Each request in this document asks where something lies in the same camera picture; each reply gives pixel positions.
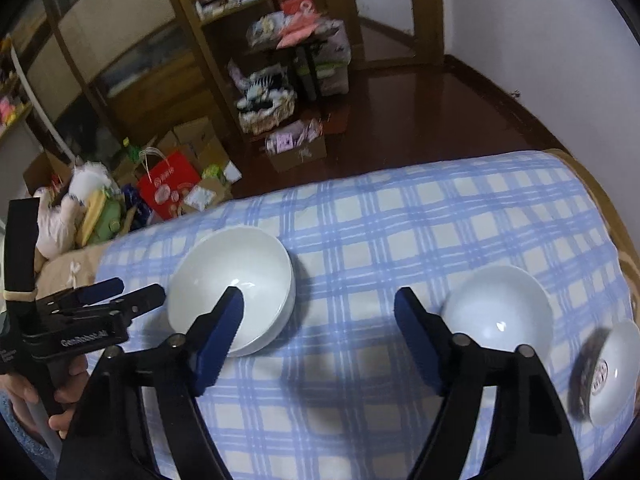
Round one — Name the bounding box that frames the white bowl red patterned outside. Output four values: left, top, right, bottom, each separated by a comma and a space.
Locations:
570, 320, 639, 427

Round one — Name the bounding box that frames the white plate with cherries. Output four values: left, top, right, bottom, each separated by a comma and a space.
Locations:
167, 226, 296, 358

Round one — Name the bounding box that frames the white bowl with black emblem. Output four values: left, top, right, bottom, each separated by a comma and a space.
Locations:
442, 266, 553, 361

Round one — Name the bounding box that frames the person's left hand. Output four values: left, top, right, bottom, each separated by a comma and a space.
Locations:
1, 356, 89, 439

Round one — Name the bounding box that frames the white plush toy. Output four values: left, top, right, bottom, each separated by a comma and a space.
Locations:
34, 162, 114, 260

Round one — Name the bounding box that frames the red paper gift bag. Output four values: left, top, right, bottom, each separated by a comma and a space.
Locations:
137, 148, 201, 221

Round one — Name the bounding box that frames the blue white plaid cloth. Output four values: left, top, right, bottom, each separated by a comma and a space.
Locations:
96, 152, 634, 479

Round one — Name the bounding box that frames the brown beige patterned blanket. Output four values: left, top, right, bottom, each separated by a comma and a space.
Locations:
547, 148, 639, 321

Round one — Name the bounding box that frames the cardboard box with items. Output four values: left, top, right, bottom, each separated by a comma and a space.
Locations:
265, 119, 326, 174

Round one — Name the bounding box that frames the wooden shelf cabinet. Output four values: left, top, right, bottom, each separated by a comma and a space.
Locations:
1, 0, 262, 162

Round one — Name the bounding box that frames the wicker basket with items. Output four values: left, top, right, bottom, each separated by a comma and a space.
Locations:
235, 64, 296, 136

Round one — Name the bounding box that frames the black side table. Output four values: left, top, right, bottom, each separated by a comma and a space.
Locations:
246, 11, 352, 120

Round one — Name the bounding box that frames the red box on table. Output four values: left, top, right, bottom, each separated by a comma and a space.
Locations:
277, 0, 317, 15

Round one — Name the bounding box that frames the wooden door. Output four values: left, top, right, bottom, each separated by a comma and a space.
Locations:
317, 0, 444, 70

